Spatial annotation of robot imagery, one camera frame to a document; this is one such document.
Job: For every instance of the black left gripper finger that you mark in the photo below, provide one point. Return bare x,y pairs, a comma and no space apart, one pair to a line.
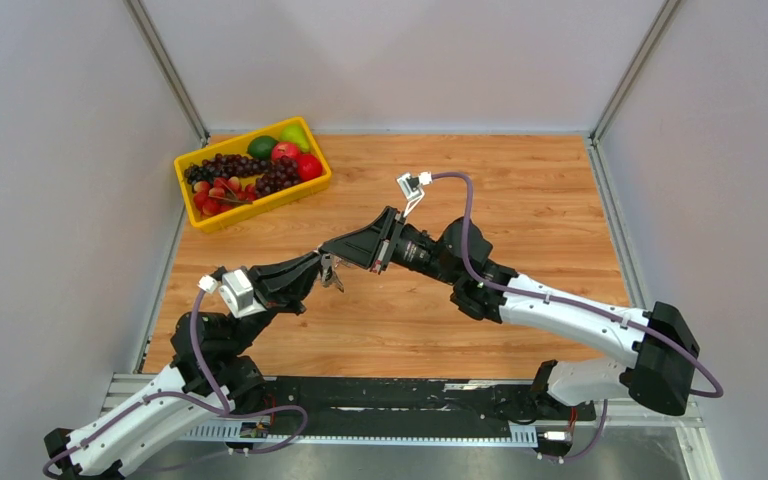
289,271
296,285

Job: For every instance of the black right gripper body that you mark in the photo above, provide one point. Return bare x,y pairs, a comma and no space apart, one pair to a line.
395,234

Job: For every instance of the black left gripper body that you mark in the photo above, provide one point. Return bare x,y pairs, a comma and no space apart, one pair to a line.
271,296

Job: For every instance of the silver keyring with keys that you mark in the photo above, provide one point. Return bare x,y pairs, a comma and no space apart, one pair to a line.
329,276

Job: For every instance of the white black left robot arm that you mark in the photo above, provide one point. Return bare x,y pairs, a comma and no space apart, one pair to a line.
210,377

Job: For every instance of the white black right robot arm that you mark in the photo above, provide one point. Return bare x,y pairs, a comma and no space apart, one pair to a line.
649,356

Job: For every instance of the bright red tomato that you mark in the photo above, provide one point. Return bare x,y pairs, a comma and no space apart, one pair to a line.
308,167

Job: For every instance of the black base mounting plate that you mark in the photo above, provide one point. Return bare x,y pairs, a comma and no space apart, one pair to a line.
401,407

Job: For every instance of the red cherries cluster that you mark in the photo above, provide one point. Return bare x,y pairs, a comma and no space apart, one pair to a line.
221,195

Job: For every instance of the red pink apple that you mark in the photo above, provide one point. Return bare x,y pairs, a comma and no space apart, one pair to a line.
285,150

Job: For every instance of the dark green avocado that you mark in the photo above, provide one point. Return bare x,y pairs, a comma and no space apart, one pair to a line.
261,147

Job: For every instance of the dark purple grape bunch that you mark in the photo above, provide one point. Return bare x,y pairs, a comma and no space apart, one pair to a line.
225,166

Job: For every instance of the green pear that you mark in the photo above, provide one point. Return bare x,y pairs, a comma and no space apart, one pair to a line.
296,134

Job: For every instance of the yellow plastic fruit tray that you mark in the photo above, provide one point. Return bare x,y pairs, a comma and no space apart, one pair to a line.
238,145

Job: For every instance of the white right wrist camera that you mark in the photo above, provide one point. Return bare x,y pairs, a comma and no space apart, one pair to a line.
412,187

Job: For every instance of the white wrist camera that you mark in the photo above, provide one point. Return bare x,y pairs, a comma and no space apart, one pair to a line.
235,289
412,187

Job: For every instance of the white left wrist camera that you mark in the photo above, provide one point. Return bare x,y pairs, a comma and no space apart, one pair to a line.
235,289

